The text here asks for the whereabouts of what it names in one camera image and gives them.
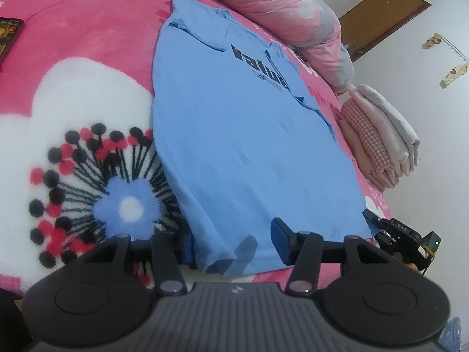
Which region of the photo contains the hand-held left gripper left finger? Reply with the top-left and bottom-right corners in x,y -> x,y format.
79,232 -> 193,296

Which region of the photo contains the pink floral blanket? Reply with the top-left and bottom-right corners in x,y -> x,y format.
0,0 -> 393,296

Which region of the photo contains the blue plastic bag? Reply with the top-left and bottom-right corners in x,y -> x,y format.
437,316 -> 464,352

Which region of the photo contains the blue t-shirt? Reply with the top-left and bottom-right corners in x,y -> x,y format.
152,0 -> 375,276

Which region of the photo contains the pink and grey quilt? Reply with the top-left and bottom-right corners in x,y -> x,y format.
161,0 -> 357,94

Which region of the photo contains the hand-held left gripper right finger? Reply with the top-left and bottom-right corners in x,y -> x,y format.
270,218 -> 385,296

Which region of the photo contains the light grey folded cloth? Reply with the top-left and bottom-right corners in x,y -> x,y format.
355,84 -> 420,173

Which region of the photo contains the brown wooden door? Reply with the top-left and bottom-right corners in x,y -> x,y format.
339,0 -> 432,60

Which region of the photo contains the wall hook rail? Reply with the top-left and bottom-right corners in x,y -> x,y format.
435,32 -> 469,64

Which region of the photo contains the beige folded cloth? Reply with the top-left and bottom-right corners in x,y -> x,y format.
344,132 -> 387,192

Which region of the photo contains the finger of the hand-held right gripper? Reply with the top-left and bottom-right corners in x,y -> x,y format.
362,209 -> 384,228

